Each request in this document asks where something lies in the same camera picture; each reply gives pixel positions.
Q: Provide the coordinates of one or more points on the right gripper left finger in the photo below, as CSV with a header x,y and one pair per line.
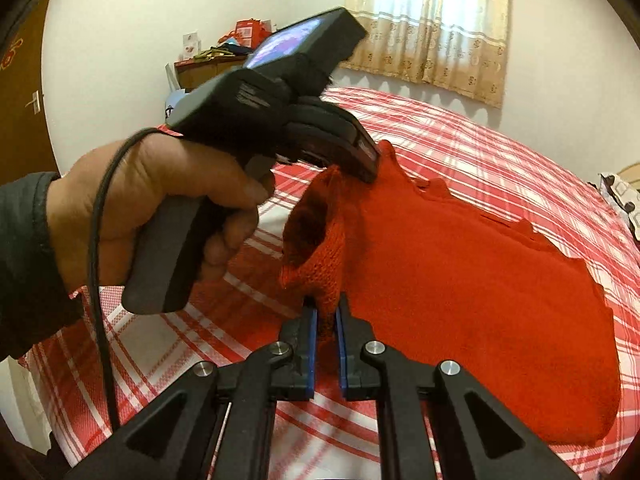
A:
x,y
214,421

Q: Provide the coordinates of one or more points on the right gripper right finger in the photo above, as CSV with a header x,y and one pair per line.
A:
x,y
436,421

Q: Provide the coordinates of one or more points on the red knitted sweater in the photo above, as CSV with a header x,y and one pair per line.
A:
x,y
440,279

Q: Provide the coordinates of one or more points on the dark jacket left forearm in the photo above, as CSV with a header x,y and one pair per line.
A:
x,y
34,302

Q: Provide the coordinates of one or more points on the red gift bag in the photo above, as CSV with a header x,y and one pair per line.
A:
x,y
248,33

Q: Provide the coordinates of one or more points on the brown wooden desk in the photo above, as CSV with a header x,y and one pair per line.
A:
x,y
192,73

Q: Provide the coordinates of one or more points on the red white plaid bedsheet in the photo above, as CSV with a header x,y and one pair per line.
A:
x,y
328,437

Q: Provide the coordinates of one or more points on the white paper shopping bag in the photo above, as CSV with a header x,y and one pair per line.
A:
x,y
176,93

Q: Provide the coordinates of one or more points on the white greeting card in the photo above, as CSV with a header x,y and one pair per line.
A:
x,y
191,45

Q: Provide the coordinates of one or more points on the beige window curtain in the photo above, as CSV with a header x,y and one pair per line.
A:
x,y
456,45

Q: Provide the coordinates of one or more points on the brown wooden door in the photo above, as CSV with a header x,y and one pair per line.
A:
x,y
25,142

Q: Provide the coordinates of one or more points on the grey patterned pillow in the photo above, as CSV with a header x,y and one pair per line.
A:
x,y
623,198

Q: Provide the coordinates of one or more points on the cream wooden headboard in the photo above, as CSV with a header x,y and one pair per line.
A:
x,y
631,173

